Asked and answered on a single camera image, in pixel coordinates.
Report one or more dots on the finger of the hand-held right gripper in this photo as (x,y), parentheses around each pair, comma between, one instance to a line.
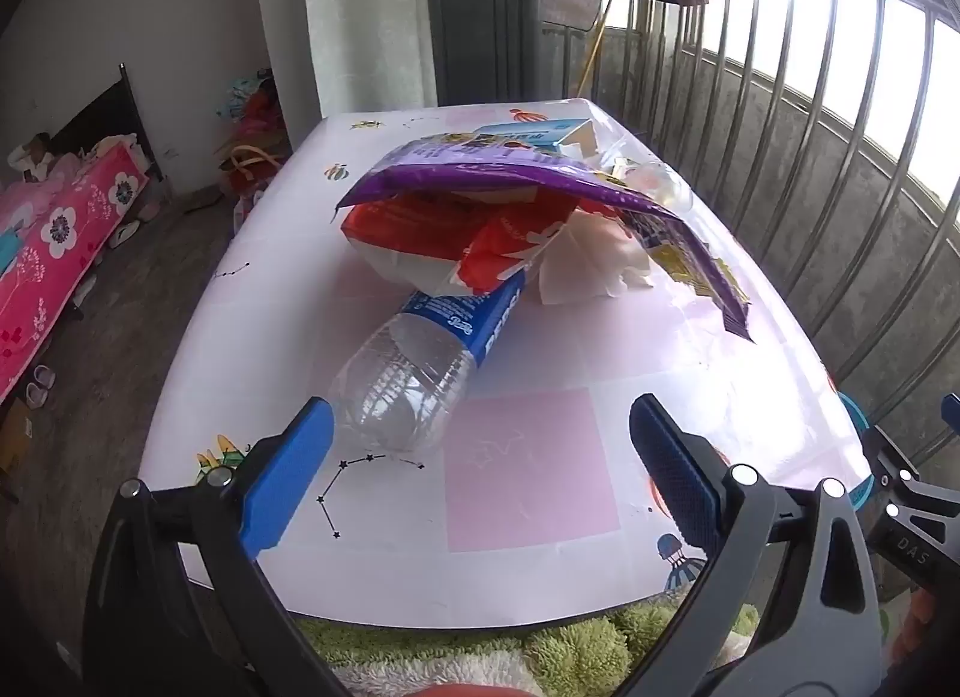
(896,468)
(953,415)

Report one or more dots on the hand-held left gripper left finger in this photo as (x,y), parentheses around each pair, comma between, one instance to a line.
(289,479)

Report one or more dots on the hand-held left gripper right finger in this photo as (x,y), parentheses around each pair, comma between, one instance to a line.
(675,479)

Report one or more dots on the clear bottle with blue label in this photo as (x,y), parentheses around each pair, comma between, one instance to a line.
(405,374)

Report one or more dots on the red snack bag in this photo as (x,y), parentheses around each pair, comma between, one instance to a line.
(420,224)

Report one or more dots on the purple snack bag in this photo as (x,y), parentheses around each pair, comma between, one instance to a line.
(487,175)

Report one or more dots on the green fuzzy garment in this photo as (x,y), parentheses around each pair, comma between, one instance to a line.
(585,648)

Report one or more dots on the crumpled white tissue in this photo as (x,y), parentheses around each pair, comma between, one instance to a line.
(592,262)

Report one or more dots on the pink shoe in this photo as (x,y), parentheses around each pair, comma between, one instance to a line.
(34,394)
(43,373)

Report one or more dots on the white slipper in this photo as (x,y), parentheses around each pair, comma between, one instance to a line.
(124,233)

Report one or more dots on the clear plastic bag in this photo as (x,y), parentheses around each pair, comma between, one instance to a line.
(660,179)

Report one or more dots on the blue and white carton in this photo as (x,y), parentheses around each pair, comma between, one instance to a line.
(525,134)

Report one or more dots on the pile of colourful clothes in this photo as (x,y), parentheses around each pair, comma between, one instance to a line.
(251,104)

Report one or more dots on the dark bed headboard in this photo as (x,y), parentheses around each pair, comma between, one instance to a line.
(97,112)

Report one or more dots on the white curtain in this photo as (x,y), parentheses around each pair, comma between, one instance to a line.
(360,14)

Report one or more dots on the dark cabinet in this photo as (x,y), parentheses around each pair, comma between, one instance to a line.
(480,36)

